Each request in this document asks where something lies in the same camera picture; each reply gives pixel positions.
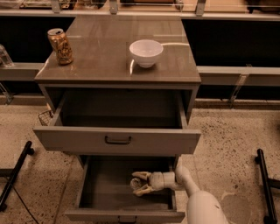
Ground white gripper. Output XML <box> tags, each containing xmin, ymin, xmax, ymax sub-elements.
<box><xmin>132</xmin><ymin>171</ymin><xmax>176</xmax><ymax>197</ymax></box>

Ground green white 7up can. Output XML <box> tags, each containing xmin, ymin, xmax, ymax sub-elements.
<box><xmin>130</xmin><ymin>178</ymin><xmax>144</xmax><ymax>190</ymax></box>

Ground grey top drawer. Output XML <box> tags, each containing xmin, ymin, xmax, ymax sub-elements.
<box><xmin>34</xmin><ymin>91</ymin><xmax>201</xmax><ymax>157</ymax></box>

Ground grey drawer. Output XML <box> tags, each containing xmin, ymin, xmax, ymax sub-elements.
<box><xmin>66</xmin><ymin>156</ymin><xmax>186</xmax><ymax>224</ymax></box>
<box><xmin>34</xmin><ymin>91</ymin><xmax>201</xmax><ymax>157</ymax></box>

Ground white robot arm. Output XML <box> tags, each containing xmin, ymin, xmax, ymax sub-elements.
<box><xmin>130</xmin><ymin>165</ymin><xmax>229</xmax><ymax>224</ymax></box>

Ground grey bottom drawer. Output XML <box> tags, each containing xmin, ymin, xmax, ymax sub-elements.
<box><xmin>66</xmin><ymin>156</ymin><xmax>186</xmax><ymax>224</ymax></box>

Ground grey drawer cabinet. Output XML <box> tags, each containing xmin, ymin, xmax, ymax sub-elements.
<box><xmin>34</xmin><ymin>15</ymin><xmax>202</xmax><ymax>173</ymax></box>

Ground orange patterned soda can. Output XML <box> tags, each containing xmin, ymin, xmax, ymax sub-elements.
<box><xmin>47</xmin><ymin>28</ymin><xmax>74</xmax><ymax>65</ymax></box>

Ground black left stand leg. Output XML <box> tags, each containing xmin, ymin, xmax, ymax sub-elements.
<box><xmin>0</xmin><ymin>141</ymin><xmax>35</xmax><ymax>212</ymax></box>

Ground black stand leg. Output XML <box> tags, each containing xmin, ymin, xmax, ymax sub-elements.
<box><xmin>255</xmin><ymin>149</ymin><xmax>280</xmax><ymax>224</ymax></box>
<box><xmin>0</xmin><ymin>141</ymin><xmax>35</xmax><ymax>212</ymax></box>

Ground black right stand leg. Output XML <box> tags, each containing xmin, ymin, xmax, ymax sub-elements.
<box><xmin>255</xmin><ymin>149</ymin><xmax>280</xmax><ymax>224</ymax></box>

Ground white ceramic bowl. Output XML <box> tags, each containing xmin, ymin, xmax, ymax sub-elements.
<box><xmin>129</xmin><ymin>39</ymin><xmax>164</xmax><ymax>68</ymax></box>

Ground black floor cable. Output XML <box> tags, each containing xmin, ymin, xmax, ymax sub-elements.
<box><xmin>3</xmin><ymin>174</ymin><xmax>40</xmax><ymax>224</ymax></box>

